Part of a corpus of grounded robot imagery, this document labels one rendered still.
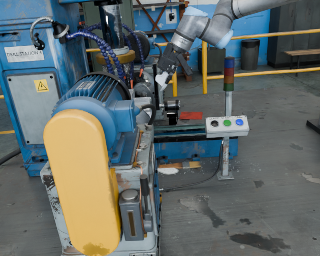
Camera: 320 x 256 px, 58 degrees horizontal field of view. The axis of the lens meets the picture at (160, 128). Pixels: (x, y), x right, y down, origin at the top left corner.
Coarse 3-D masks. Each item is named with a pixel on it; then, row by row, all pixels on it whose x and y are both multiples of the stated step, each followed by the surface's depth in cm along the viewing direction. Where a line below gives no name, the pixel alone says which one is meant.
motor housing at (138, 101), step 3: (135, 99) 140; (138, 99) 139; (141, 99) 139; (144, 99) 139; (147, 99) 139; (135, 102) 138; (138, 102) 137; (141, 102) 137; (144, 102) 137; (147, 102) 137; (150, 102) 147; (150, 111) 151; (150, 114) 151; (150, 117) 151
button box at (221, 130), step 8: (208, 120) 118; (216, 120) 118; (224, 120) 117; (232, 120) 117; (208, 128) 116; (216, 128) 116; (224, 128) 116; (232, 128) 115; (240, 128) 115; (248, 128) 115; (208, 136) 118; (216, 136) 119; (224, 136) 119; (232, 136) 119
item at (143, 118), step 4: (144, 112) 118; (136, 116) 110; (140, 116) 112; (144, 116) 115; (148, 116) 119; (136, 120) 106; (140, 120) 109; (144, 120) 112; (148, 120) 116; (152, 124) 120; (152, 140) 111
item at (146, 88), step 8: (136, 72) 167; (144, 72) 171; (136, 80) 158; (144, 80) 158; (152, 80) 167; (128, 88) 160; (136, 88) 160; (144, 88) 160; (152, 88) 160; (136, 96) 162; (144, 96) 158; (152, 96) 162
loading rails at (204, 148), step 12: (156, 132) 151; (168, 132) 151; (180, 132) 151; (192, 132) 151; (204, 132) 150; (156, 144) 143; (168, 144) 142; (180, 144) 142; (192, 144) 142; (204, 144) 142; (216, 144) 142; (156, 156) 146; (168, 156) 145; (180, 156) 145; (192, 156) 143; (204, 156) 145; (216, 156) 145
